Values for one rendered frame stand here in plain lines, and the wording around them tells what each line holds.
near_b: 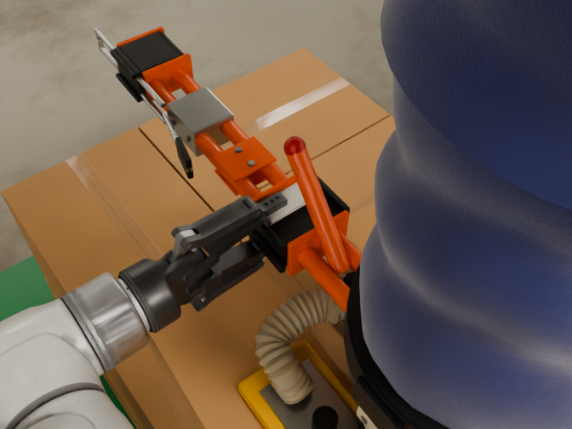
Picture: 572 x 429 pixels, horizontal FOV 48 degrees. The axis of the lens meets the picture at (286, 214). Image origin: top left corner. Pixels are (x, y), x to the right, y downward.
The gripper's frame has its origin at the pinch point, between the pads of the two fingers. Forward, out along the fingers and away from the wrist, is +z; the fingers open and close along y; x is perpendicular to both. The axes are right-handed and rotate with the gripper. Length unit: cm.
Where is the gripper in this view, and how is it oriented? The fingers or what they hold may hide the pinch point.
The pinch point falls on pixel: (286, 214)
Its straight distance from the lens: 75.7
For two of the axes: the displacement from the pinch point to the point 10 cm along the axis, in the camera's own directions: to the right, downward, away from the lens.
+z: 7.9, -4.7, 3.8
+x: 6.1, 6.1, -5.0
